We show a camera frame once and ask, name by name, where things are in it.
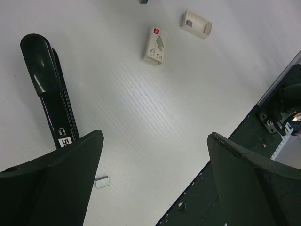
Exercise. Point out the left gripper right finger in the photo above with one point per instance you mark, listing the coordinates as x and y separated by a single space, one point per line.
254 190

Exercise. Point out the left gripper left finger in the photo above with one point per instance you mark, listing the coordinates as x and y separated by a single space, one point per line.
54 189

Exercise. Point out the small grey staple strip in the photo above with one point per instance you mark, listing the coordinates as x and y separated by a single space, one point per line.
102 182

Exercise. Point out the black stapler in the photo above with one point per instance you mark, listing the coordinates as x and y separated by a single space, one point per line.
46 74

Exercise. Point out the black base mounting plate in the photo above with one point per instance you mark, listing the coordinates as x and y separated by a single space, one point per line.
261 131

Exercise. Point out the grey slotted cable duct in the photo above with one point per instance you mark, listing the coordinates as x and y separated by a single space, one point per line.
289 151

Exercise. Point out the aluminium frame rail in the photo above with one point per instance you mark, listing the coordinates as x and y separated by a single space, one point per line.
296 60

